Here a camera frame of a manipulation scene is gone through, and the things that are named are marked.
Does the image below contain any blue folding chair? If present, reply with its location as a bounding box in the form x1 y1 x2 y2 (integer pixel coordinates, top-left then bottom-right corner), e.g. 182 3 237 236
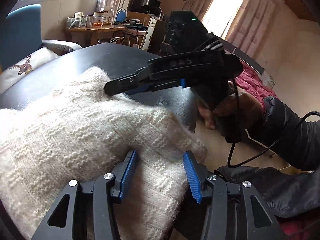
114 8 127 25

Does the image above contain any wooden side table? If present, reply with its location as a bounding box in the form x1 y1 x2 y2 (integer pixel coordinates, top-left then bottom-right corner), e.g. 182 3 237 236
65 24 126 46

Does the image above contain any cream knitted sweater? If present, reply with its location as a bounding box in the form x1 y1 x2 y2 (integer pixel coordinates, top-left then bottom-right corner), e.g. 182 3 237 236
1 67 207 239

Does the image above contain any round stool with clutter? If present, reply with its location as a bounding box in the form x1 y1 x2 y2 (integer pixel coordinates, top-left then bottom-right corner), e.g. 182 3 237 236
110 19 148 49

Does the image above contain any deer print cushion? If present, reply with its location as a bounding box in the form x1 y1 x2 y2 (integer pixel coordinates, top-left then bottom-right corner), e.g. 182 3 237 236
0 47 59 94

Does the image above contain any right forearm black sleeve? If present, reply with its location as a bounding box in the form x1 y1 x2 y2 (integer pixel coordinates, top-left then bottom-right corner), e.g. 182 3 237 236
248 96 319 171

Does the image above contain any black leather ottoman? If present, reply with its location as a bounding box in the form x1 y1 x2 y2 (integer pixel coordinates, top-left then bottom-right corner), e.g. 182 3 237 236
1 43 197 132

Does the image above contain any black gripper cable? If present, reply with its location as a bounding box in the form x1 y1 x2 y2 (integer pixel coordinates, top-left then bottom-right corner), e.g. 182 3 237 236
226 78 320 169

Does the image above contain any grey yellow blue armchair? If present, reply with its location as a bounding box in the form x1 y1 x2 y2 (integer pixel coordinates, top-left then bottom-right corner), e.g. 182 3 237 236
1 4 82 70

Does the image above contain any person's right hand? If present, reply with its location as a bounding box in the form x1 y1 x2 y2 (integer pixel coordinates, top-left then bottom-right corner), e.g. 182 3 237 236
198 86 266 130

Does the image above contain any glass jar with oranges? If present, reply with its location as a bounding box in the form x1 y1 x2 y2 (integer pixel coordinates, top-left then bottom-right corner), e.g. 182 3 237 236
92 11 105 27

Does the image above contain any black television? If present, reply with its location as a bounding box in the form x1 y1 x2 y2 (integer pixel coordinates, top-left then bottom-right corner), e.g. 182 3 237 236
127 0 161 14

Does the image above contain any pink bedding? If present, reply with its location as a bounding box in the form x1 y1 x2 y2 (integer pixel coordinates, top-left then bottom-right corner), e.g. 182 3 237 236
235 61 276 102

